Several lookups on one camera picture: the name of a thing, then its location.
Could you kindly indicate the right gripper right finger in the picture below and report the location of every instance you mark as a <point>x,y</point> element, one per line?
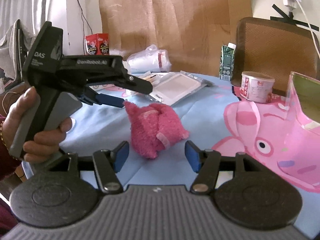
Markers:
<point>206,164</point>

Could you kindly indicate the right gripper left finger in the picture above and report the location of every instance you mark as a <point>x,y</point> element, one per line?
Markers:
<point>107,163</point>

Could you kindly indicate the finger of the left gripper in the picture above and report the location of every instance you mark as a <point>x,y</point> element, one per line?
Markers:
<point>135,84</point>
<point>91,97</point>

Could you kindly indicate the cotton swab packet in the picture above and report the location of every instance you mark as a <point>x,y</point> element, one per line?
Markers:
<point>153,78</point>

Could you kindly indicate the clear packaged white pad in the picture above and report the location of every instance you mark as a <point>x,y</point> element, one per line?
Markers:
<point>175,87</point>

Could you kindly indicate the pink plush towel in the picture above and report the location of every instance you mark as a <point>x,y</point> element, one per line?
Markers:
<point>154,128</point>

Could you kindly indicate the person's left hand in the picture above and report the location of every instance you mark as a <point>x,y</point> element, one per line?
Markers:
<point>44,143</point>

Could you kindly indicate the white plastic bag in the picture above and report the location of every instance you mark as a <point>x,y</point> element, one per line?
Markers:
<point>151,59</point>

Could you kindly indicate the red snack box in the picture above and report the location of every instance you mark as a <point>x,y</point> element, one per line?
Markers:
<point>97,44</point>

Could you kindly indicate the grey garment on chair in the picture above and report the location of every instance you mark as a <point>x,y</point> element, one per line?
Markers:
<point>15,45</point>

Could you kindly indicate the blue pink cartoon tablecloth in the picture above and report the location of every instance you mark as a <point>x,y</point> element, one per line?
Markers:
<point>156,204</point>

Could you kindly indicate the large cardboard sheet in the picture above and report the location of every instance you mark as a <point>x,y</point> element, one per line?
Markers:
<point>192,31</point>

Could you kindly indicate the round pink white tub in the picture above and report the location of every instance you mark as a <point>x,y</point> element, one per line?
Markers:
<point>256,87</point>

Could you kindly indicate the green white carton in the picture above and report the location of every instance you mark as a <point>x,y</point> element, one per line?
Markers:
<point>227,61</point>

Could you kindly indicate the pink gold tin box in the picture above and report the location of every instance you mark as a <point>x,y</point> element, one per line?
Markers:
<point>303,100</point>

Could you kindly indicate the brown chair backrest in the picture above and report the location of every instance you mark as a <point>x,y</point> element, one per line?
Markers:
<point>275,49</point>

